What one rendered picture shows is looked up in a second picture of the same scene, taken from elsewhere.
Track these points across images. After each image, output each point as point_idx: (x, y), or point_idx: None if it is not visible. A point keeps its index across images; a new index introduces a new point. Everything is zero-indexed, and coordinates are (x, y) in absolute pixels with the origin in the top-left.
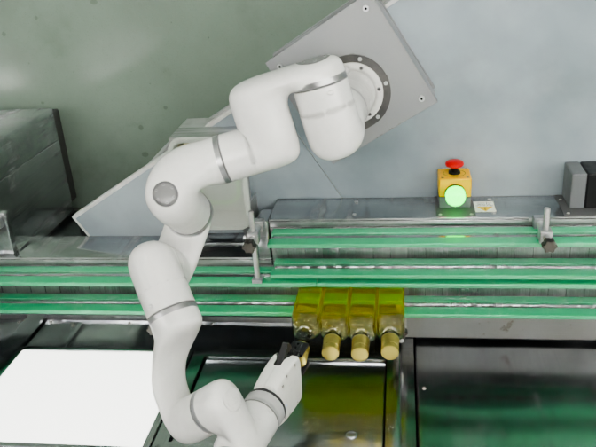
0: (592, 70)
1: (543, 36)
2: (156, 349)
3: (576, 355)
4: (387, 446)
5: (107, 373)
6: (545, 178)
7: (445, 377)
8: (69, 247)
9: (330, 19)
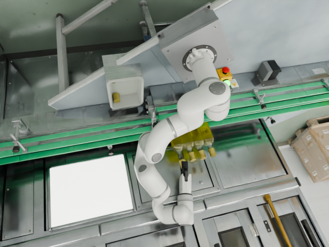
0: (285, 31)
1: (273, 20)
2: (157, 205)
3: (251, 122)
4: (214, 185)
5: (97, 173)
6: (252, 66)
7: (216, 141)
8: (55, 121)
9: (197, 31)
